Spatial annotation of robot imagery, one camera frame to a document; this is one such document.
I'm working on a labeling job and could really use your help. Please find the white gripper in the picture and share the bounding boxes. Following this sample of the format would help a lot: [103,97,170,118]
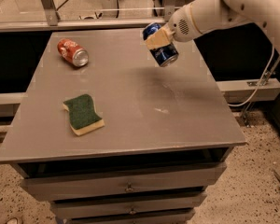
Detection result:
[144,4,203,49]

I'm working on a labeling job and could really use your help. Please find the blue pepsi can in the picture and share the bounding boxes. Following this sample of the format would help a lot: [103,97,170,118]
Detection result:
[143,23,178,67]

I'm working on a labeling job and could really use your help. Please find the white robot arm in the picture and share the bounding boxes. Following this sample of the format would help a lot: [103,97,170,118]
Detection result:
[145,0,280,55]

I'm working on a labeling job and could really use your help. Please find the red soda can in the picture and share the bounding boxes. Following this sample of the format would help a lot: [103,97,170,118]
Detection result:
[57,38,89,67]

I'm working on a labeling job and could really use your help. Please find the grey metal railing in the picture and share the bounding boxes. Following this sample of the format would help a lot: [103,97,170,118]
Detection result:
[0,0,181,32]

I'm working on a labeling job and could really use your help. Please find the grey drawer cabinet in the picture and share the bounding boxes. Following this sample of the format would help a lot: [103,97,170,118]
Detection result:
[0,27,248,224]

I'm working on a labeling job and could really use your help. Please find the green yellow sponge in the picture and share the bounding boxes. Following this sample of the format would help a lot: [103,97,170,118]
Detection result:
[63,94,105,136]

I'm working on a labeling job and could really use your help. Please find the top grey drawer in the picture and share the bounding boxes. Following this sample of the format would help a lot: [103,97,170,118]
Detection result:
[21,162,226,201]

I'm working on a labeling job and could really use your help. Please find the grey drawer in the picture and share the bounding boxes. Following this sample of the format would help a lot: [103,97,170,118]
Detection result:
[21,162,226,201]
[69,208,195,224]
[51,191,206,219]

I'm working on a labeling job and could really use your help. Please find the middle grey drawer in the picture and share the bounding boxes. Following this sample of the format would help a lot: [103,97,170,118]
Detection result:
[51,191,206,219]

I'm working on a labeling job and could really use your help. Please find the bottom grey drawer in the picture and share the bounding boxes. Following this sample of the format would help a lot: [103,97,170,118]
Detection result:
[69,208,195,224]

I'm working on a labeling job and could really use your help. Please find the white cable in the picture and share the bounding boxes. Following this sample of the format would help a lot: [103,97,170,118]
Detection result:
[227,44,276,108]

